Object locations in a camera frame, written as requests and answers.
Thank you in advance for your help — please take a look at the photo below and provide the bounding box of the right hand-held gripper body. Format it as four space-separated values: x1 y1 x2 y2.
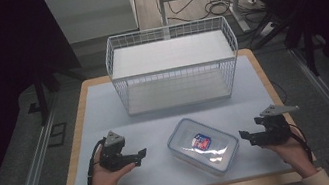
244 100 305 150

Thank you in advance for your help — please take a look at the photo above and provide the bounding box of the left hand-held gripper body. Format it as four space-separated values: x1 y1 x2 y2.
93 126 140 175

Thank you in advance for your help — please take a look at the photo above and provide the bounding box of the person's left hand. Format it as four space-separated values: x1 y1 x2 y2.
83 141 140 185

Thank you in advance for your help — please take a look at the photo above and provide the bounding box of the person's right hand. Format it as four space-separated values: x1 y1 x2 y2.
261 130 318 185

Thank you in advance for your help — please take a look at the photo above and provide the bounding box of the light blue table mat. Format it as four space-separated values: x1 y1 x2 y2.
48 49 298 185

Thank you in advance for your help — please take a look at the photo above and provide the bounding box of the clear plastic lidded container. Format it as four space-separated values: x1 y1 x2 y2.
162 109 246 185

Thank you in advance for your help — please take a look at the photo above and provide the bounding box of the black stand leg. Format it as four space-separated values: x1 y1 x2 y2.
30 64 68 127
282 17 329 81

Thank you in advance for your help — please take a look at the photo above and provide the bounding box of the white power strip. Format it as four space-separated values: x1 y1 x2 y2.
254 20 280 39

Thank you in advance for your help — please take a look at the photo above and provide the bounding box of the white cabinet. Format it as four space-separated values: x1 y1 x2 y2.
45 0 141 48

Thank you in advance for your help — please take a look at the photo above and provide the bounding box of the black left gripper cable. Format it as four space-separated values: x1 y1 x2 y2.
79 137 115 185

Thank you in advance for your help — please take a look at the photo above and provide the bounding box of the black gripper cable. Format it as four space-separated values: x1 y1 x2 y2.
287 120 315 166
79 137 115 185

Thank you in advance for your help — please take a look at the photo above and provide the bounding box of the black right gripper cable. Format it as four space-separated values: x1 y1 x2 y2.
287 120 315 166

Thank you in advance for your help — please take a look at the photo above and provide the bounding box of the white wire shelf rack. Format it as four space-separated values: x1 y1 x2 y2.
100 13 248 120

